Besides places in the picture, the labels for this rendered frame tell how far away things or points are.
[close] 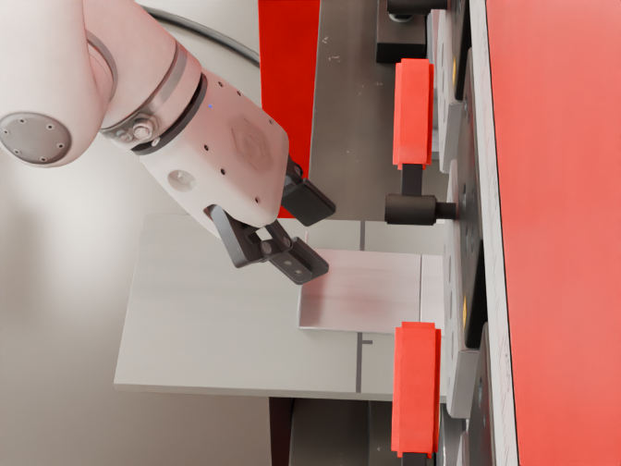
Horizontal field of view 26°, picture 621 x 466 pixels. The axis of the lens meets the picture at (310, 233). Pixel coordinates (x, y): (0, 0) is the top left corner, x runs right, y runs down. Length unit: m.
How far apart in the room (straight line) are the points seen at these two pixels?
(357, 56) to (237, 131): 0.54
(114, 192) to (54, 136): 1.77
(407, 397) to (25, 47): 0.31
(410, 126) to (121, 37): 0.22
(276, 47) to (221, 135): 1.04
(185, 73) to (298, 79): 1.10
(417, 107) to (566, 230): 0.39
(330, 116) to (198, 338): 0.43
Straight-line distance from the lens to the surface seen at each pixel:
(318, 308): 1.07
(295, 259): 0.99
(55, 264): 2.49
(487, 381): 0.60
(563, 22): 0.43
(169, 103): 0.92
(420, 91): 0.79
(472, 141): 0.71
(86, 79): 0.83
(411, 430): 0.65
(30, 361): 2.35
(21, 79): 0.82
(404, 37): 1.47
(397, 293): 1.08
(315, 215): 1.06
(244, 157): 0.96
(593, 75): 0.37
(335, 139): 1.39
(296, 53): 1.99
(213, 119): 0.95
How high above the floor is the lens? 1.81
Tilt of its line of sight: 46 degrees down
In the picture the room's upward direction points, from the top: straight up
